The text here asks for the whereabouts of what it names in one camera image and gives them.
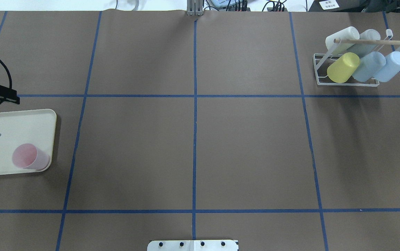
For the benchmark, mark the yellow plastic cup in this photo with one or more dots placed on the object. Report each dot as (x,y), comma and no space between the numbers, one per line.
(343,68)

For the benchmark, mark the light blue plastic cup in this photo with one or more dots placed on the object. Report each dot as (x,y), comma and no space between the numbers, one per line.
(369,66)

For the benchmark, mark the pink plastic cup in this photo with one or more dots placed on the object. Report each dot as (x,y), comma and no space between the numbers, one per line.
(28,156)

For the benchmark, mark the cream plastic tray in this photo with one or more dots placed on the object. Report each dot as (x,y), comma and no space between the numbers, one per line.
(37,127)

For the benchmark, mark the black box with label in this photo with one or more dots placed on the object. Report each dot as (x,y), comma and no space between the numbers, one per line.
(338,5)

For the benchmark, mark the aluminium frame post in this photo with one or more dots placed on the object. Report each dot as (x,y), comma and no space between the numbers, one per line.
(195,7)

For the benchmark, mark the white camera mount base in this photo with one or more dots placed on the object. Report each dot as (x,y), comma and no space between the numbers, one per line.
(194,245)

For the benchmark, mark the white wire cup rack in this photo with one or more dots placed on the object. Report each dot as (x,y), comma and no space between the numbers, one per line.
(351,40)

